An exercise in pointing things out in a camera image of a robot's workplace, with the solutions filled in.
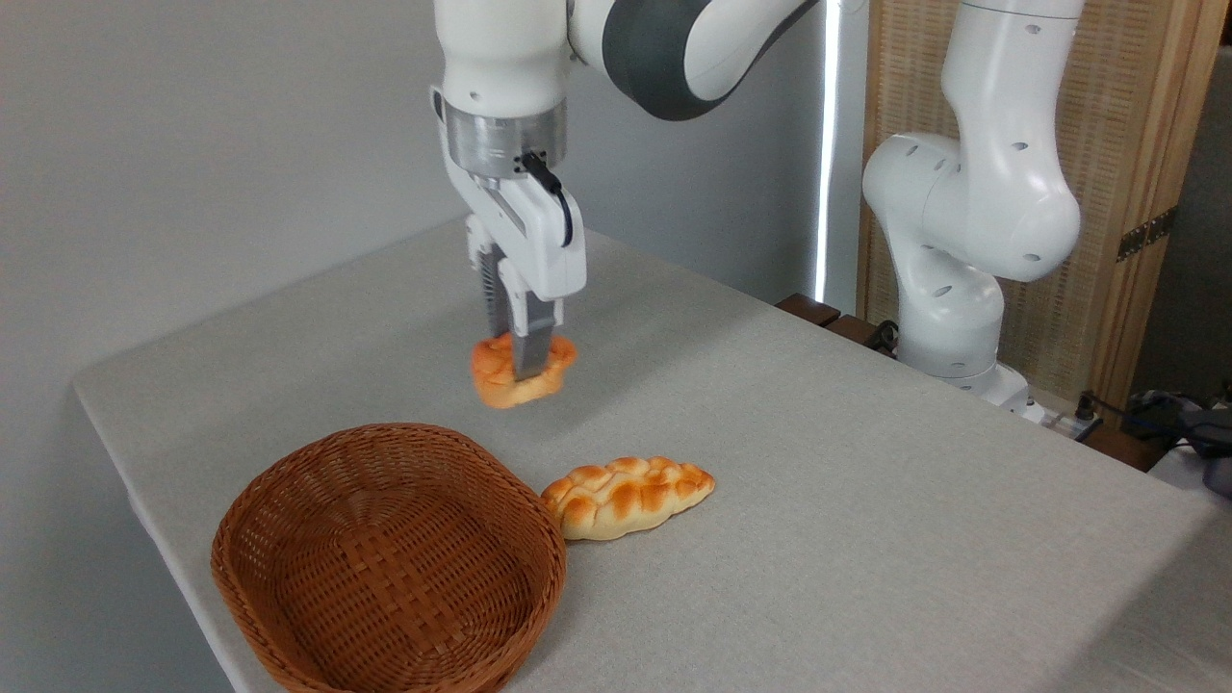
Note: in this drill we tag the metal screen hinge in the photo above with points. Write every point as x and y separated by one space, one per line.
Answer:
1145 234

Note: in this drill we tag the brown woven wicker basket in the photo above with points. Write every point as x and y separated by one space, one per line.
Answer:
385 568

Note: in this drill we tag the round orange bread bun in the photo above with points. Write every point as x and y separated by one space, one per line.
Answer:
493 373

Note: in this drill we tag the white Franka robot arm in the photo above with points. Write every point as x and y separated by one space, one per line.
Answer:
962 212

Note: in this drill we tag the white power strip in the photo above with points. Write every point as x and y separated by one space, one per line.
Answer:
1064 422

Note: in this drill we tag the long braided bread loaf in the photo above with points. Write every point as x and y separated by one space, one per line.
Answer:
626 496

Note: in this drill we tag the grey tablecloth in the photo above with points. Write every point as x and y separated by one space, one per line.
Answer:
847 500

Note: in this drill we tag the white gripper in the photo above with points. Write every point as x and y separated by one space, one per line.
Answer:
544 241

